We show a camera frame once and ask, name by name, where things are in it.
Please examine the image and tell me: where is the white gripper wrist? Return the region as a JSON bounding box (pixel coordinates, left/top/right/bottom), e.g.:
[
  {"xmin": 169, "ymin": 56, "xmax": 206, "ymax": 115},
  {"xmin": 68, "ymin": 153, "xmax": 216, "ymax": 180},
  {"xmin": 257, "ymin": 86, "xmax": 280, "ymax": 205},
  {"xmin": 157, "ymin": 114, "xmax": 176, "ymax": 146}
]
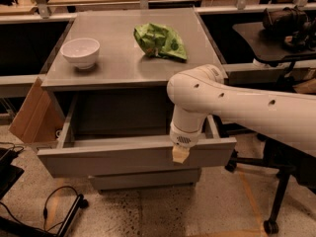
[{"xmin": 170, "ymin": 123, "xmax": 201, "ymax": 164}]

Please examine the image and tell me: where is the grey top drawer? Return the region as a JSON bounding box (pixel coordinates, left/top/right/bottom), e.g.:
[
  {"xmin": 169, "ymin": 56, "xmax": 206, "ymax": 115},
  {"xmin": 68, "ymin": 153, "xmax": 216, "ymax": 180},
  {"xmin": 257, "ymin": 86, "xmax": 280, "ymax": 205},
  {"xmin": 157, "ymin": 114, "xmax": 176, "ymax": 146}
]
[{"xmin": 38, "ymin": 92, "xmax": 236, "ymax": 178}]

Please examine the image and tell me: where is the grey drawer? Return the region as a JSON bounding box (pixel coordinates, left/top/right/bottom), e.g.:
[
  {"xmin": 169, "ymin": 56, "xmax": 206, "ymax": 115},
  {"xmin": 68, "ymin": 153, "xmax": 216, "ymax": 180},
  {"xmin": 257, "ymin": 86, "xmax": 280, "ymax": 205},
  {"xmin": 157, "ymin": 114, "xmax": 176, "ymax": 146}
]
[
  {"xmin": 89, "ymin": 168, "xmax": 201, "ymax": 191},
  {"xmin": 38, "ymin": 92, "xmax": 236, "ymax": 178}
]

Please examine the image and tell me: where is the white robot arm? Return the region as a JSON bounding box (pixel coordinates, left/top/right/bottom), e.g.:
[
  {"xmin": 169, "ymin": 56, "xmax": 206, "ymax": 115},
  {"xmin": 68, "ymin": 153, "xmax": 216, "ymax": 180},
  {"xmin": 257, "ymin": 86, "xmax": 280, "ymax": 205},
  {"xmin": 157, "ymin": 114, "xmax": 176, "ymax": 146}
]
[{"xmin": 167, "ymin": 64, "xmax": 316, "ymax": 157}]

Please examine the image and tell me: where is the grey bottom drawer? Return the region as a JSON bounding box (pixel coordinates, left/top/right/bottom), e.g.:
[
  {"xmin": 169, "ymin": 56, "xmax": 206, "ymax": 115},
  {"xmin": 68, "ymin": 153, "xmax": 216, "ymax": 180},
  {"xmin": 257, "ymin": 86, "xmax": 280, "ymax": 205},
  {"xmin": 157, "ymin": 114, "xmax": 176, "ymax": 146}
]
[{"xmin": 89, "ymin": 168, "xmax": 201, "ymax": 191}]

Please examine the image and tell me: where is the grey drawer cabinet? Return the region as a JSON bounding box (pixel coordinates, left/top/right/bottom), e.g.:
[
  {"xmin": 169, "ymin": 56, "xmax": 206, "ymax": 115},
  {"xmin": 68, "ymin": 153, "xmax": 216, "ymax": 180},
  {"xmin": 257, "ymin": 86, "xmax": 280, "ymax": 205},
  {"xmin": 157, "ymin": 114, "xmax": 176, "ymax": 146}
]
[{"xmin": 41, "ymin": 7, "xmax": 229, "ymax": 194}]

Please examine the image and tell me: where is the black desk top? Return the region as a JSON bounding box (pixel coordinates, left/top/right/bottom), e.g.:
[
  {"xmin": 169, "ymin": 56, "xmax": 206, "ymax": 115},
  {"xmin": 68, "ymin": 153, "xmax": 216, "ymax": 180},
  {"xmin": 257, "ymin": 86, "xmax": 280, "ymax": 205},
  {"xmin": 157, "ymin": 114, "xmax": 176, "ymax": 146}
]
[{"xmin": 233, "ymin": 22, "xmax": 316, "ymax": 63}]

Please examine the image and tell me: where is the black office chair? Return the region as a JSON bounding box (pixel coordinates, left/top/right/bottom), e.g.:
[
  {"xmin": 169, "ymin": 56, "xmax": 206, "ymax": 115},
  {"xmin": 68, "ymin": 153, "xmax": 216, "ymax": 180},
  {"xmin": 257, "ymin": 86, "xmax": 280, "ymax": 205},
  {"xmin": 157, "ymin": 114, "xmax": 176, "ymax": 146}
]
[{"xmin": 215, "ymin": 66, "xmax": 316, "ymax": 235}]

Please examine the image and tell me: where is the green crumpled chip bag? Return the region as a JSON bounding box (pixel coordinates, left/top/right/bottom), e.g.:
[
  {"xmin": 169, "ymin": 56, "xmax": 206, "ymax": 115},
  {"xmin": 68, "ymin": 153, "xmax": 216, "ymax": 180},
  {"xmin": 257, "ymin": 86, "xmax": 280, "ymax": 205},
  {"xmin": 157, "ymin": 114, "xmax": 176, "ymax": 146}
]
[{"xmin": 133, "ymin": 23, "xmax": 188, "ymax": 61}]

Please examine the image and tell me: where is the white bowl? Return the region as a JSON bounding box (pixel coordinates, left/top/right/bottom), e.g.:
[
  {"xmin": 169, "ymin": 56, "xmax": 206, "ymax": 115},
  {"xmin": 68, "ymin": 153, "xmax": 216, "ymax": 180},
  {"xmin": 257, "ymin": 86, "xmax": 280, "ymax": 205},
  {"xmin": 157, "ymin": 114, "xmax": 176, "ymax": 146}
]
[{"xmin": 60, "ymin": 38, "xmax": 100, "ymax": 69}]

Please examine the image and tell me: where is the cardboard box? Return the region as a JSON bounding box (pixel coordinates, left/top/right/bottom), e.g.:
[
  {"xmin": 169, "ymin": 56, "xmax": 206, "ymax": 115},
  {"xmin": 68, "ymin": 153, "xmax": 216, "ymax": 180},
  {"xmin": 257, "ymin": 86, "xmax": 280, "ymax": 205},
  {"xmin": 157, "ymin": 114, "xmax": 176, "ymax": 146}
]
[{"xmin": 9, "ymin": 78, "xmax": 65, "ymax": 151}]

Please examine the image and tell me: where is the black device at left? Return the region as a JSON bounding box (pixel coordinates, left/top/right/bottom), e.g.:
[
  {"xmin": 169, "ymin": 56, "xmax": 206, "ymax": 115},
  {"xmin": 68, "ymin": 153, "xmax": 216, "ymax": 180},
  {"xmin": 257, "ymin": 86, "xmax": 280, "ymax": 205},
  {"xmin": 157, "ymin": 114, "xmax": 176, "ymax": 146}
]
[{"xmin": 0, "ymin": 148, "xmax": 24, "ymax": 199}]

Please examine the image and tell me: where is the black headset on desk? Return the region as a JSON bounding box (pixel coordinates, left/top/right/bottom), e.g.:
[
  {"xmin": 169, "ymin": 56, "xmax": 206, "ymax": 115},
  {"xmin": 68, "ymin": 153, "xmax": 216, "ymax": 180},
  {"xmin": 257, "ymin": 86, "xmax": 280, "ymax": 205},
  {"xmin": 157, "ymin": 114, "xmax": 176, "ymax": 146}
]
[{"xmin": 263, "ymin": 7, "xmax": 316, "ymax": 51}]

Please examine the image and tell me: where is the black stand base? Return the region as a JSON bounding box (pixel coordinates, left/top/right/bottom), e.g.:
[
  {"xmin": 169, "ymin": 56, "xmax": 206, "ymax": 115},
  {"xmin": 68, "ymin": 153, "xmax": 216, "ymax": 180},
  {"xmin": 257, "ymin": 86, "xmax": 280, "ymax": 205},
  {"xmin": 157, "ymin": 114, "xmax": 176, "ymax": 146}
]
[{"xmin": 0, "ymin": 194, "xmax": 89, "ymax": 237}]

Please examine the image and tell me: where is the black cable on floor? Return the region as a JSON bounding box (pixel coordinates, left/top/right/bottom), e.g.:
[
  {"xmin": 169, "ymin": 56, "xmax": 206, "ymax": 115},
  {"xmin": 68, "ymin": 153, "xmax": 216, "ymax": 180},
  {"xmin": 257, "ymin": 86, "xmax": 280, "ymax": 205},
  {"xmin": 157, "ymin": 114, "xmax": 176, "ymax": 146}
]
[{"xmin": 0, "ymin": 185, "xmax": 80, "ymax": 234}]

